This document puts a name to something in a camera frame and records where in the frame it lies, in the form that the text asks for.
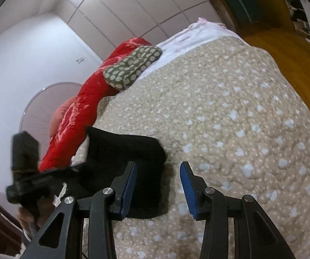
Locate beige dotted quilt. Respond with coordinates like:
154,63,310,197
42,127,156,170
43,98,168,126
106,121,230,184
70,36,310,259

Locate pink pillow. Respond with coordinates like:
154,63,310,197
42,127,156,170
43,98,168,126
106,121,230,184
49,96,76,138

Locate round white headboard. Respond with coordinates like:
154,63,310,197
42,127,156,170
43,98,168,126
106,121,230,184
19,82,82,158

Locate black pants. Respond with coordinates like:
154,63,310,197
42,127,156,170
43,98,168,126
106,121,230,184
65,127,168,219

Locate left hand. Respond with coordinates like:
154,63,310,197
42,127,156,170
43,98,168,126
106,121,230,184
17,195,58,238

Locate red quilted blanket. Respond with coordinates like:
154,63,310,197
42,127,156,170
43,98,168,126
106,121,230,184
38,38,151,171

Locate olive dotted cushion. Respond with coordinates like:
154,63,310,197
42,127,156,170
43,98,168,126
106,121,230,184
103,46,162,91

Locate white wardrobe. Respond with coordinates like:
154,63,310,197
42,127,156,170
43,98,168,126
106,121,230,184
35,0,234,62

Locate white bed sheet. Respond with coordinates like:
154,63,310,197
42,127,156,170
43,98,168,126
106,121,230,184
137,17,246,80

